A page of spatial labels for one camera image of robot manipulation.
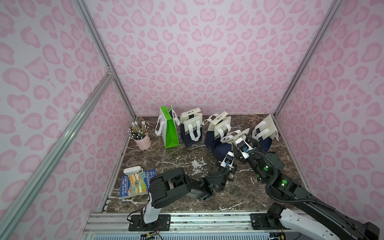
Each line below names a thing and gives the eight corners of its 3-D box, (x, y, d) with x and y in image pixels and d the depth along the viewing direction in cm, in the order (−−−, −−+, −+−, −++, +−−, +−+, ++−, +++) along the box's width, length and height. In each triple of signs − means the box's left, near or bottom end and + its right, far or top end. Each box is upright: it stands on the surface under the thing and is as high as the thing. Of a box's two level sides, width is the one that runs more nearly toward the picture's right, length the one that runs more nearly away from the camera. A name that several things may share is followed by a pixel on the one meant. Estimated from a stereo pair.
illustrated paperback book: (121, 198, 83) (118, 196, 80) (123, 177, 91) (121, 175, 88) (156, 191, 85) (155, 189, 83) (156, 171, 93) (154, 169, 90)
